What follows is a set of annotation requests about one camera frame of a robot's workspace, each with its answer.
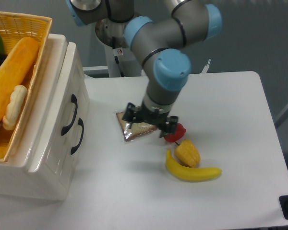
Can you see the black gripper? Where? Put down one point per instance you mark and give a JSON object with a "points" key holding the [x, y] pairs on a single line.
{"points": [[137, 114]]}

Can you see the white top drawer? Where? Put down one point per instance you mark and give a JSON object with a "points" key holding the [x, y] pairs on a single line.
{"points": [[52, 169]]}

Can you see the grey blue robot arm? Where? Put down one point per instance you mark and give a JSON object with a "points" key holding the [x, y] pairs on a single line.
{"points": [[156, 47]]}

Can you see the white drawer cabinet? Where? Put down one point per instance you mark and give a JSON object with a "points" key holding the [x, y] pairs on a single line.
{"points": [[14, 177]]}

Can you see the wrapped bread slice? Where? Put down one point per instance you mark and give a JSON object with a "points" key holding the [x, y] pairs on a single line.
{"points": [[136, 130]]}

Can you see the red toy bell pepper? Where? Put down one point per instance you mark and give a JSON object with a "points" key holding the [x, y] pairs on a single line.
{"points": [[179, 133]]}

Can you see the yellow toy banana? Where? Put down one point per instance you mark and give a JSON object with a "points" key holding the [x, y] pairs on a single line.
{"points": [[190, 174]]}

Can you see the cream toy pastry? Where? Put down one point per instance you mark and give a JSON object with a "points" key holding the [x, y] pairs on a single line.
{"points": [[14, 107]]}

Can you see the orange toy baguette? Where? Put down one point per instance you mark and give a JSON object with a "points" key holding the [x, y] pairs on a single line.
{"points": [[15, 67]]}

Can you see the yellow wicker basket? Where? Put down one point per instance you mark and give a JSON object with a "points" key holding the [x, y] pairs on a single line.
{"points": [[14, 27]]}

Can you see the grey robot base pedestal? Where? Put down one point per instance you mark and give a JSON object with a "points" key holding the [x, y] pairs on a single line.
{"points": [[121, 61]]}

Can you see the black lower drawer handle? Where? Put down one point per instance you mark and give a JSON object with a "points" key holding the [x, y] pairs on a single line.
{"points": [[75, 148]]}

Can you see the black drawer handle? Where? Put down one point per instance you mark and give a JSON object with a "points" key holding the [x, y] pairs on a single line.
{"points": [[75, 148], [71, 114]]}

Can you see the black top drawer handle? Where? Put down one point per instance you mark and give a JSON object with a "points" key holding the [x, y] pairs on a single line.
{"points": [[71, 114]]}

